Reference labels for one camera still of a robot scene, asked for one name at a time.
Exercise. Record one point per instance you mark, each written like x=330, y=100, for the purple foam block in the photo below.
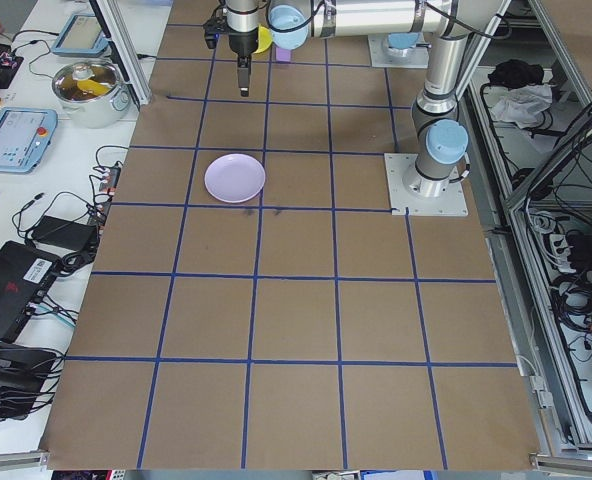
x=283, y=55

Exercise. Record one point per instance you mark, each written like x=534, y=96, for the silver UR5e robot arm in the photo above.
x=402, y=41
x=438, y=90

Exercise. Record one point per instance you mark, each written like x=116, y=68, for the yellow plate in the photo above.
x=265, y=41

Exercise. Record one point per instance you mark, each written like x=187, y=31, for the lilac plate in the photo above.
x=235, y=178

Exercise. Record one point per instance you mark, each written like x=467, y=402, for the stainless steel pot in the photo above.
x=93, y=112

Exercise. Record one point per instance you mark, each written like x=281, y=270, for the glass pot lid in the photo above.
x=86, y=80

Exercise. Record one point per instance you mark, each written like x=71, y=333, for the blue-framed teach pendant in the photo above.
x=81, y=35
x=11, y=140

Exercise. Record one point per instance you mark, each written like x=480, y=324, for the black USB hub strip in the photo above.
x=107, y=187

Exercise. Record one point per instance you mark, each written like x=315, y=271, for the small circuit board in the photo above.
x=10, y=61

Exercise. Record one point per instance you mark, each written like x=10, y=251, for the black power adapter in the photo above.
x=61, y=231

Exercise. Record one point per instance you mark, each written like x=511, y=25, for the black cloth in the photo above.
x=516, y=72

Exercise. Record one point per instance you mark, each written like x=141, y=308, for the white cloth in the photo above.
x=521, y=107

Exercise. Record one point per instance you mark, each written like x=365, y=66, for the black laptop with red logo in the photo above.
x=1, y=285

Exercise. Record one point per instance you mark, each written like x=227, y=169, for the white power strip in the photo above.
x=558, y=250

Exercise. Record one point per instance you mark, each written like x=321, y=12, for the black flat electronic device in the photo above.
x=11, y=367

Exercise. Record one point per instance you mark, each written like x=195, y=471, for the black power brick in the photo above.
x=586, y=246

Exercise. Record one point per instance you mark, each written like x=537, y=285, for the aluminium profile bar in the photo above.
x=11, y=461
x=576, y=462

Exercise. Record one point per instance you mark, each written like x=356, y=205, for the aluminium profile post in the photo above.
x=128, y=60

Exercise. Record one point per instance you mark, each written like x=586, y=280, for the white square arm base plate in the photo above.
x=451, y=205
x=376, y=55

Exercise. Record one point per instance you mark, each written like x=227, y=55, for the V-shaped metal bar frame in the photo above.
x=521, y=280

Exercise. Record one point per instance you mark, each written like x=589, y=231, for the metal hinge bracket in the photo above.
x=540, y=391

